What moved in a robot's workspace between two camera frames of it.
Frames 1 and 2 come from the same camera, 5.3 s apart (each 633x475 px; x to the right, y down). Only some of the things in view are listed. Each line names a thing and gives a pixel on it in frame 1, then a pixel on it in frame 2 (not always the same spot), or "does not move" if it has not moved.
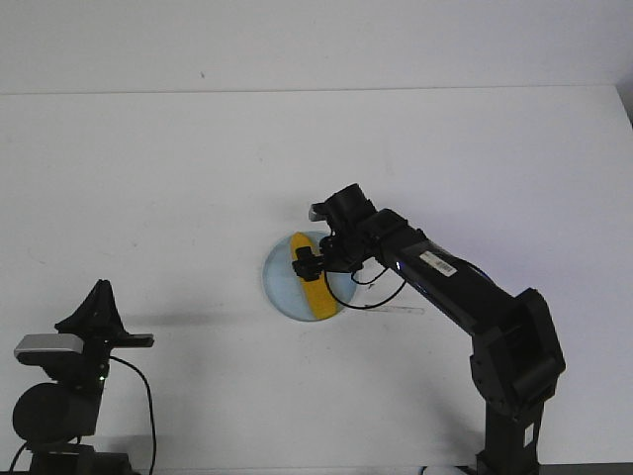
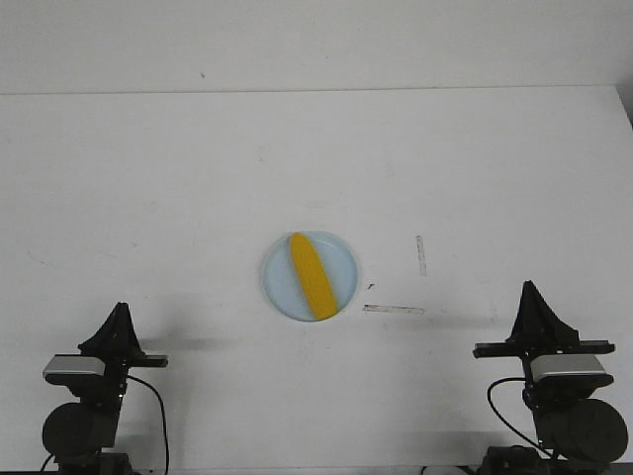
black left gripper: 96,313 -> 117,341
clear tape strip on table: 396,309 does not move
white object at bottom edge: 443,470 does not move
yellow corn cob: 320,300 does not move
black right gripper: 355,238 -> 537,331
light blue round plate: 287,292 does not move
